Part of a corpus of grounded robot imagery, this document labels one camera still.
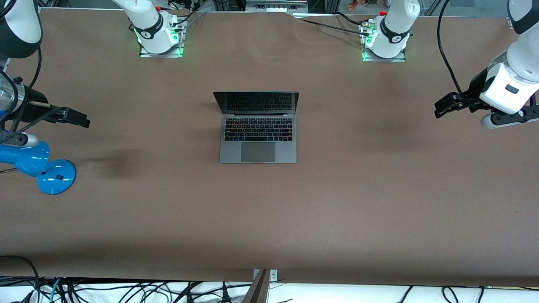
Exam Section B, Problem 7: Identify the grey laptop computer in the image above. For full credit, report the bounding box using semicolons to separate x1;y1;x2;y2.
213;91;300;164

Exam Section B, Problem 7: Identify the blue desk lamp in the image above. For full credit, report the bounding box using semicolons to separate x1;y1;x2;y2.
0;141;77;195

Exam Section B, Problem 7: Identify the grey device box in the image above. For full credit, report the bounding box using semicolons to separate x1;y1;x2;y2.
245;0;309;13

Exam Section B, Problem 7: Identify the brown table cover mat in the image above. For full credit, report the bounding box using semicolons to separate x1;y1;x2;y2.
0;8;539;287

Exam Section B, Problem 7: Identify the dark wedge beam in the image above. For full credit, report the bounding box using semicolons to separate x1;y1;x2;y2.
242;269;271;303

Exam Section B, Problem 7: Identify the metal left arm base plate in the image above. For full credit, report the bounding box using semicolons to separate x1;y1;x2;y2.
360;21;407;63

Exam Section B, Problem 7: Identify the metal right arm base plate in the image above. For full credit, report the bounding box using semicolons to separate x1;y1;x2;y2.
139;19;186;58

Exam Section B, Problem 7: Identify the short black base cable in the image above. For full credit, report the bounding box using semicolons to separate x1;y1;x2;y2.
335;11;374;27

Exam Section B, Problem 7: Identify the long black base cable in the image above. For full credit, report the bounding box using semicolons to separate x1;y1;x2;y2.
300;19;369;37

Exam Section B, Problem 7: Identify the black right base cable bundle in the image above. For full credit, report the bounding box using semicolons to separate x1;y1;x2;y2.
168;0;205;28

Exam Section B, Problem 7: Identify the thick black looped cable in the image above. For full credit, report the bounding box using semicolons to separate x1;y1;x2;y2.
0;255;41;303

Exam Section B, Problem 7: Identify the teal cable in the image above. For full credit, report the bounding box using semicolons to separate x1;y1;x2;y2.
49;276;64;303

